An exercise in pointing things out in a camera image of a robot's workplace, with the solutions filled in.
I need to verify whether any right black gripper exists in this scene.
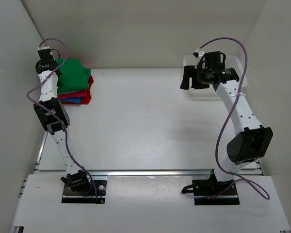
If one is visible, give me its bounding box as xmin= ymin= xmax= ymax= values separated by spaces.
xmin=180 ymin=66 xmax=210 ymax=91

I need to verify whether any green t shirt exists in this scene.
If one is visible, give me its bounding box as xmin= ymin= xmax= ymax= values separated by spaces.
xmin=57 ymin=59 xmax=91 ymax=94

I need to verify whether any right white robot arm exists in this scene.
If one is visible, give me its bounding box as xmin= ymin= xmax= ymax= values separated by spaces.
xmin=180 ymin=51 xmax=273 ymax=195

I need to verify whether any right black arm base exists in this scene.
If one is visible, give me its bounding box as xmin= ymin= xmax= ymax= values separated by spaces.
xmin=181 ymin=174 xmax=240 ymax=206

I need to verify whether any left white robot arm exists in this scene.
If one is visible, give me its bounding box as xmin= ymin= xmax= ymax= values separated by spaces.
xmin=33 ymin=47 xmax=92 ymax=193

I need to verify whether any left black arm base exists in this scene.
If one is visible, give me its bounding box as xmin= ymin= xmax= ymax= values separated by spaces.
xmin=61 ymin=170 xmax=107 ymax=204

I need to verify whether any folded red t shirt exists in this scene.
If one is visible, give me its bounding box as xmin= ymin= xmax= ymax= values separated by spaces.
xmin=62 ymin=75 xmax=94 ymax=105

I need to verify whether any white plastic basket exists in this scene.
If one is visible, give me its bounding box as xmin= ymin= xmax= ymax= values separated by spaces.
xmin=183 ymin=55 xmax=243 ymax=101

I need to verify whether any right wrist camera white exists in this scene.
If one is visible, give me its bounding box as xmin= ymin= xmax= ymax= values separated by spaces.
xmin=193 ymin=48 xmax=205 ymax=69

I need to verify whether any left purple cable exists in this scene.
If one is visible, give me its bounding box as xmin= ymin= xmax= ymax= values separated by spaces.
xmin=26 ymin=38 xmax=102 ymax=203

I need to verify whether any purple cable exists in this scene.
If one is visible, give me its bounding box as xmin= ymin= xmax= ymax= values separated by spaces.
xmin=26 ymin=38 xmax=102 ymax=203
xmin=194 ymin=37 xmax=271 ymax=200

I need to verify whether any aluminium rail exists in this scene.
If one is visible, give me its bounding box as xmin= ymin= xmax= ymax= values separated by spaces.
xmin=34 ymin=133 xmax=263 ymax=176

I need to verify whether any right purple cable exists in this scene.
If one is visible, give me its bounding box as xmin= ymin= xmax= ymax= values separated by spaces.
xmin=194 ymin=37 xmax=271 ymax=200

